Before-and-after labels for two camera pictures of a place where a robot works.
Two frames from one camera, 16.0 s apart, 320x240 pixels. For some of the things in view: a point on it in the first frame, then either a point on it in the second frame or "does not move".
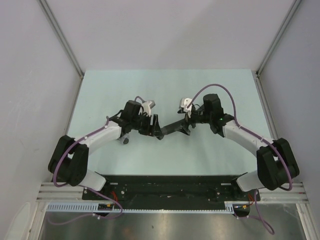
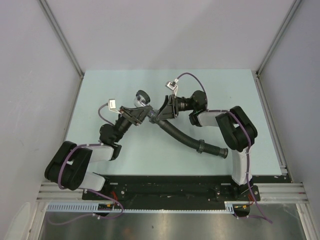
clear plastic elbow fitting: x=124 y=139 -> x=141 y=99
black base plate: x=171 y=188 does not move
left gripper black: x=150 y=130 -> x=141 y=113
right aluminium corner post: x=256 y=73 does not move
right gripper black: x=190 y=120 -> x=170 y=109
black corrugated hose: x=170 y=128 -> x=199 y=145
